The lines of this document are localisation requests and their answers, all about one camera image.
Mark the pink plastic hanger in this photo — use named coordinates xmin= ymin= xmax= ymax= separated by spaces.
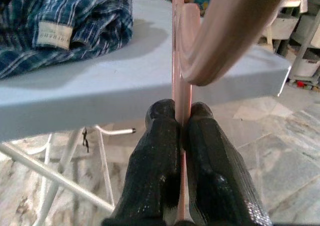
xmin=171 ymin=0 xmax=295 ymax=226

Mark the blue plaid shirt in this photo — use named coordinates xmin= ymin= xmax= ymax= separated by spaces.
xmin=0 ymin=0 xmax=134 ymax=79

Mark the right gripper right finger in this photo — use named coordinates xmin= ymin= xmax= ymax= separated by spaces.
xmin=183 ymin=102 xmax=273 ymax=226

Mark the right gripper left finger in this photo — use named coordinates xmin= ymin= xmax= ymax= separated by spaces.
xmin=102 ymin=98 xmax=182 ymax=226

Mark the light grey folding table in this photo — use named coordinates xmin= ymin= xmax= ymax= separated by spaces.
xmin=0 ymin=0 xmax=292 ymax=226

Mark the white storage drawer shelf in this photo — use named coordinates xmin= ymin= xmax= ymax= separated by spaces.
xmin=289 ymin=10 xmax=320 ymax=83

